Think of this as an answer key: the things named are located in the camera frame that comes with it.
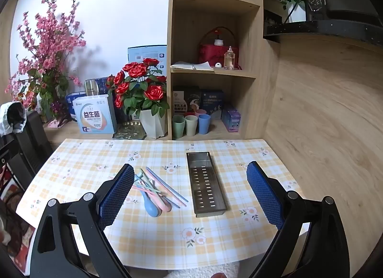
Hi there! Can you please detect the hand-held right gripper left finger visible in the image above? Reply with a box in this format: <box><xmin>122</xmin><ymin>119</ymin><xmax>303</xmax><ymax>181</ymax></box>
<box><xmin>30</xmin><ymin>163</ymin><xmax>135</xmax><ymax>278</ymax></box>

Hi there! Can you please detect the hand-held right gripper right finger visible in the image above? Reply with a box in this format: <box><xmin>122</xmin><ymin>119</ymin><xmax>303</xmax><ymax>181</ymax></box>
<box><xmin>246</xmin><ymin>161</ymin><xmax>350</xmax><ymax>278</ymax></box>

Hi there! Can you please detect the pink chopstick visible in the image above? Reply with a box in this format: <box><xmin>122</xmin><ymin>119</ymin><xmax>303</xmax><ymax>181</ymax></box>
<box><xmin>132</xmin><ymin>184</ymin><xmax>172</xmax><ymax>203</ymax></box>

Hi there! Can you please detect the green chopstick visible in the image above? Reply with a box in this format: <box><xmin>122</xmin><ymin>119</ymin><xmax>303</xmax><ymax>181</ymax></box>
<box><xmin>139</xmin><ymin>170</ymin><xmax>168</xmax><ymax>201</ymax></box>

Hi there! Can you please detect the blue spoon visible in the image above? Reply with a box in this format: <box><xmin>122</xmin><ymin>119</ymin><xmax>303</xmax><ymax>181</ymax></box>
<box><xmin>134</xmin><ymin>173</ymin><xmax>163</xmax><ymax>217</ymax></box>

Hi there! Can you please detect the perforated metal utensil tray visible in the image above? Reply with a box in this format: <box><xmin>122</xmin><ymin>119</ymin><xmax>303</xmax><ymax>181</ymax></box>
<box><xmin>186</xmin><ymin>151</ymin><xmax>228</xmax><ymax>219</ymax></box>

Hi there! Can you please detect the yellow plaid floral tablecloth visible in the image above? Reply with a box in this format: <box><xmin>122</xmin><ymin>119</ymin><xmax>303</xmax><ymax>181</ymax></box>
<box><xmin>16</xmin><ymin>139</ymin><xmax>309</xmax><ymax>269</ymax></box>

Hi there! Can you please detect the white and blue carton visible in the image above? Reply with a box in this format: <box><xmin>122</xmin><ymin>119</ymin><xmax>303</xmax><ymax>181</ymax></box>
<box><xmin>72</xmin><ymin>95</ymin><xmax>118</xmax><ymax>135</ymax></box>

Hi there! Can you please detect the purple box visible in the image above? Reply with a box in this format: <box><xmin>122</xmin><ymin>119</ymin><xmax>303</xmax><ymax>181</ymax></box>
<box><xmin>221</xmin><ymin>105</ymin><xmax>242</xmax><ymax>133</ymax></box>

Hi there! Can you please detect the green cup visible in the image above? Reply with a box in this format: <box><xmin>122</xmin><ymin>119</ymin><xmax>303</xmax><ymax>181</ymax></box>
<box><xmin>172</xmin><ymin>115</ymin><xmax>186</xmax><ymax>139</ymax></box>

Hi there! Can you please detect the blue cup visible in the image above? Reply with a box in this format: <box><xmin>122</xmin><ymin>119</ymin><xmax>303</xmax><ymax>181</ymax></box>
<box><xmin>198</xmin><ymin>113</ymin><xmax>212</xmax><ymax>135</ymax></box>

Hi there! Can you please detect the pink flat box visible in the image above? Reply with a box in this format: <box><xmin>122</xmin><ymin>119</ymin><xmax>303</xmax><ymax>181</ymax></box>
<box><xmin>46</xmin><ymin>118</ymin><xmax>72</xmax><ymax>129</ymax></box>

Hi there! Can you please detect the beige cup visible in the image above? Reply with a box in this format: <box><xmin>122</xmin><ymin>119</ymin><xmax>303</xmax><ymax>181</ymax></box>
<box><xmin>185</xmin><ymin>115</ymin><xmax>198</xmax><ymax>137</ymax></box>

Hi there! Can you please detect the black chair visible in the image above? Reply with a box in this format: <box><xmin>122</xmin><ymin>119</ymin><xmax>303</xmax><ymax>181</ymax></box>
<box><xmin>0</xmin><ymin>110</ymin><xmax>54</xmax><ymax>197</ymax></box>

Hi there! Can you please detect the white fluffy cushion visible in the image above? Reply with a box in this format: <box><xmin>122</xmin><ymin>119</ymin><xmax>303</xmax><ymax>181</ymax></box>
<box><xmin>166</xmin><ymin>263</ymin><xmax>240</xmax><ymax>278</ymax></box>

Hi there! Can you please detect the red patterned rug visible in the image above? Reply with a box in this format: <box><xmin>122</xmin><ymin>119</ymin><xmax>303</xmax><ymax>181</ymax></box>
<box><xmin>0</xmin><ymin>164</ymin><xmax>36</xmax><ymax>263</ymax></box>

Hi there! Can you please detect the blue starry box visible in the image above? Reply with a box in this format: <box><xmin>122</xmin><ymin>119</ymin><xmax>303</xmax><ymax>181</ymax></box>
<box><xmin>200</xmin><ymin>89</ymin><xmax>225</xmax><ymax>120</ymax></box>

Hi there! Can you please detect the glass tumbler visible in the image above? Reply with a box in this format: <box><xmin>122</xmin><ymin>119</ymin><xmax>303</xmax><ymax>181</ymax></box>
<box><xmin>84</xmin><ymin>79</ymin><xmax>99</xmax><ymax>97</ymax></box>

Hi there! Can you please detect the red rose plant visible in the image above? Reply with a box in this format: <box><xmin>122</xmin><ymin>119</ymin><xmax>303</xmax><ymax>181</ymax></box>
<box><xmin>105</xmin><ymin>58</ymin><xmax>169</xmax><ymax>117</ymax></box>

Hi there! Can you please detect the dark blue box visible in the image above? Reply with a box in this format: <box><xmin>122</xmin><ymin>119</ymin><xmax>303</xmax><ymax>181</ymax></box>
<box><xmin>95</xmin><ymin>77</ymin><xmax>123</xmax><ymax>123</ymax></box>

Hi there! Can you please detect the white snack box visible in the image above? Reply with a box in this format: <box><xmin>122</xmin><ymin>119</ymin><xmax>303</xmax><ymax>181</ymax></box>
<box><xmin>173</xmin><ymin>86</ymin><xmax>187</xmax><ymax>116</ymax></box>

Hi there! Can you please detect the dark snack box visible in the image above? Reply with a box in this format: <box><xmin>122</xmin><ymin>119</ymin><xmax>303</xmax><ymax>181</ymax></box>
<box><xmin>184</xmin><ymin>87</ymin><xmax>202</xmax><ymax>114</ymax></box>

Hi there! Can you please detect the white and black cloth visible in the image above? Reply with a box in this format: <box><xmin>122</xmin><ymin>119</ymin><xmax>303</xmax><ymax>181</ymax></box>
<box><xmin>0</xmin><ymin>101</ymin><xmax>27</xmax><ymax>138</ymax></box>

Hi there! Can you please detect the clear perfume bottle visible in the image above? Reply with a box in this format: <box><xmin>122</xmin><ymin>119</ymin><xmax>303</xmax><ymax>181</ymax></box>
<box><xmin>224</xmin><ymin>46</ymin><xmax>235</xmax><ymax>70</ymax></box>

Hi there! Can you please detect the blue and white box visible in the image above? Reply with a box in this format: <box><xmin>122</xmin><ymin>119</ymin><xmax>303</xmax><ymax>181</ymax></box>
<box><xmin>128</xmin><ymin>45</ymin><xmax>167</xmax><ymax>75</ymax></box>

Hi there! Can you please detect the white booklet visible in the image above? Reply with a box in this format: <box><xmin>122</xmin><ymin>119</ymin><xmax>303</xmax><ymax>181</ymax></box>
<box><xmin>170</xmin><ymin>61</ymin><xmax>215</xmax><ymax>72</ymax></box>

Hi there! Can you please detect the pink blossom bouquet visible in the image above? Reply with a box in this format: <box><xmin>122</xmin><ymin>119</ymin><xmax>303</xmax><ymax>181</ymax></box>
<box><xmin>4</xmin><ymin>0</ymin><xmax>87</xmax><ymax>123</ymax></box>

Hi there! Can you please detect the red basket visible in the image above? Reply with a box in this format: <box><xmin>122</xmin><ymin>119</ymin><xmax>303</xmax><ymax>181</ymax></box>
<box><xmin>199</xmin><ymin>27</ymin><xmax>240</xmax><ymax>67</ymax></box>

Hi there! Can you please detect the wooden shelf unit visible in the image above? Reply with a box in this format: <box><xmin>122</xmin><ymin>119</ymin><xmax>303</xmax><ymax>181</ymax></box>
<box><xmin>166</xmin><ymin>0</ymin><xmax>282</xmax><ymax>141</ymax></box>

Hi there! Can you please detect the black counter ledge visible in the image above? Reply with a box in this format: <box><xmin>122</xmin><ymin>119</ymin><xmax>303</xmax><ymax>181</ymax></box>
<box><xmin>263</xmin><ymin>20</ymin><xmax>383</xmax><ymax>45</ymax></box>

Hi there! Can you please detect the white vase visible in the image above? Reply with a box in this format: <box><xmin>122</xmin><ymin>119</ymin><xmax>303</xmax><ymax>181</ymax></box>
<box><xmin>286</xmin><ymin>1</ymin><xmax>306</xmax><ymax>23</ymax></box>

